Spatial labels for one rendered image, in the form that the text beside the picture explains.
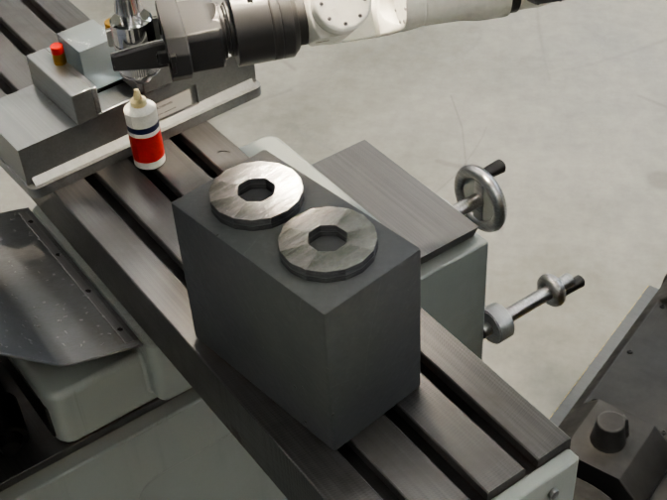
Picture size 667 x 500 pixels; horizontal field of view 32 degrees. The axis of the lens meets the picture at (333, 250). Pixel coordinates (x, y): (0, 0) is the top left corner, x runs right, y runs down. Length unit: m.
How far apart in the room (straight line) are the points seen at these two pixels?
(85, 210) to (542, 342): 1.32
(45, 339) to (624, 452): 0.74
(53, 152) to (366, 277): 0.57
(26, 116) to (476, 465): 0.73
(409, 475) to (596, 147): 2.04
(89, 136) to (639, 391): 0.81
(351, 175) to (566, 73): 1.65
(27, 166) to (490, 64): 2.09
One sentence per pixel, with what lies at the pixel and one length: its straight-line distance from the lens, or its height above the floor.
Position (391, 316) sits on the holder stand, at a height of 1.06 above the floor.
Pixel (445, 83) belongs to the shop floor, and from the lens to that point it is 3.26.
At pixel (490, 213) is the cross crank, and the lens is 1.85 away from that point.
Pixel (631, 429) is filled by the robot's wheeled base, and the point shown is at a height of 0.61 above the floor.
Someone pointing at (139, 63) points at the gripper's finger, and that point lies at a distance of 1.31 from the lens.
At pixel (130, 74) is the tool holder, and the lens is 1.33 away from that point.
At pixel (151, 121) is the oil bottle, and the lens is 1.43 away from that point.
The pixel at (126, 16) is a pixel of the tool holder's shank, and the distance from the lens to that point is 1.30.
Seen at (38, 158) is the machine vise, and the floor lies 0.97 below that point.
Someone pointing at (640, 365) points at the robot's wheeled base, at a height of 0.59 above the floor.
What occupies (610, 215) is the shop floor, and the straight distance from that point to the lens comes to 2.84.
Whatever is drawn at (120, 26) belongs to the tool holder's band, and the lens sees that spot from 1.30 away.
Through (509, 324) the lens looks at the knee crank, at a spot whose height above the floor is 0.52.
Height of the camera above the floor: 1.80
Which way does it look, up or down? 42 degrees down
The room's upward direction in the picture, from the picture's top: 4 degrees counter-clockwise
